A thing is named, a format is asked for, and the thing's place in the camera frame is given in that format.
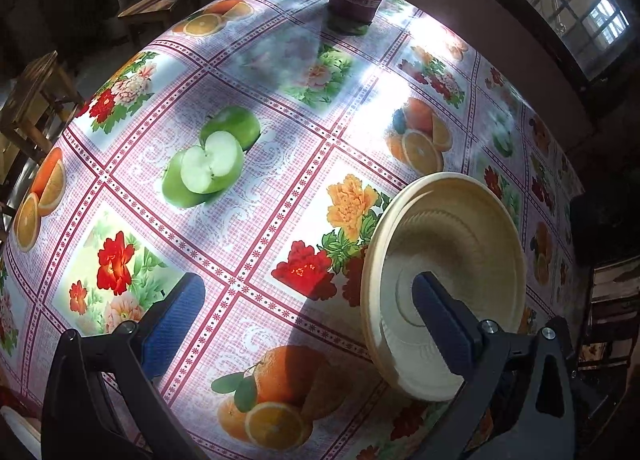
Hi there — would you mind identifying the white paper bowl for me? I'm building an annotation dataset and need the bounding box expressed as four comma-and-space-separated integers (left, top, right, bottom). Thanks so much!
1, 406, 41, 460

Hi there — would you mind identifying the wooden chair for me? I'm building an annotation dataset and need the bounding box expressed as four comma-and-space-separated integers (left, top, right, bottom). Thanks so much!
1, 51, 86, 163

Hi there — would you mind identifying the floral fruit tablecloth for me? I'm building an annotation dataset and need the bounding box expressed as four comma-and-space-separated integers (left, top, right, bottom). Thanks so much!
1, 0, 584, 459

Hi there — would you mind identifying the wooden stool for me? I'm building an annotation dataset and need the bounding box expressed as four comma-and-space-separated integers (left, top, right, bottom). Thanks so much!
117, 0, 201, 50

